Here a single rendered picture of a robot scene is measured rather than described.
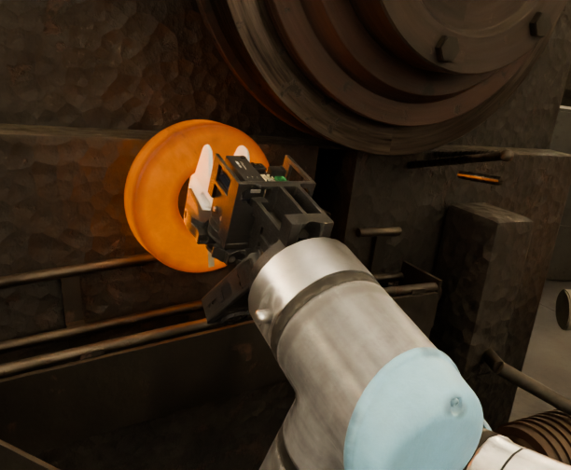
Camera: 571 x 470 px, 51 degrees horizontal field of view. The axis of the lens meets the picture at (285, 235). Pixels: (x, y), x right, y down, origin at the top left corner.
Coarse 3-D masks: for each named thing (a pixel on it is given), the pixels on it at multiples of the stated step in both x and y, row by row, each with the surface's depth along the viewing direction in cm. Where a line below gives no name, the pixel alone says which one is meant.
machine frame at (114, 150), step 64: (0, 0) 58; (64, 0) 61; (128, 0) 64; (192, 0) 67; (0, 64) 60; (64, 64) 62; (128, 64) 66; (192, 64) 69; (0, 128) 59; (64, 128) 63; (128, 128) 68; (256, 128) 75; (512, 128) 98; (0, 192) 58; (64, 192) 61; (320, 192) 85; (384, 192) 82; (448, 192) 87; (512, 192) 94; (0, 256) 60; (64, 256) 63; (384, 256) 85; (0, 320) 62; (64, 320) 65; (192, 320) 73; (512, 320) 104; (512, 384) 111; (64, 448) 70; (128, 448) 74; (192, 448) 79; (256, 448) 85
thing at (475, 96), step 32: (288, 0) 54; (320, 0) 54; (288, 32) 55; (320, 32) 56; (352, 32) 56; (320, 64) 58; (352, 64) 58; (384, 64) 59; (512, 64) 70; (352, 96) 61; (384, 96) 62; (416, 96) 62; (448, 96) 65; (480, 96) 69
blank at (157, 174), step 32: (192, 128) 58; (224, 128) 59; (160, 160) 57; (192, 160) 58; (256, 160) 62; (128, 192) 58; (160, 192) 58; (160, 224) 59; (160, 256) 60; (192, 256) 61
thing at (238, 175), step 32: (224, 160) 49; (288, 160) 53; (224, 192) 49; (256, 192) 48; (288, 192) 48; (224, 224) 49; (256, 224) 49; (288, 224) 43; (320, 224) 44; (224, 256) 51
